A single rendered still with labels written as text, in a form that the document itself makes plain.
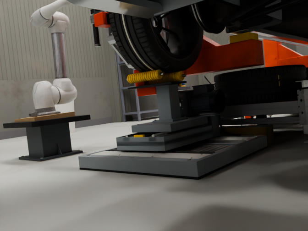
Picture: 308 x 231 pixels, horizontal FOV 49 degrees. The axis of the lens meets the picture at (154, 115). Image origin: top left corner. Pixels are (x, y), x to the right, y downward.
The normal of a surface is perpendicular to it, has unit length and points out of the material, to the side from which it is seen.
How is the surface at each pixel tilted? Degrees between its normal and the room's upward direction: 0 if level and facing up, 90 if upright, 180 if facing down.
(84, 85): 90
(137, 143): 90
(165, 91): 90
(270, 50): 90
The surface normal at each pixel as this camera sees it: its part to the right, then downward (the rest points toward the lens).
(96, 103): 0.71, -0.04
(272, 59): -0.64, 0.10
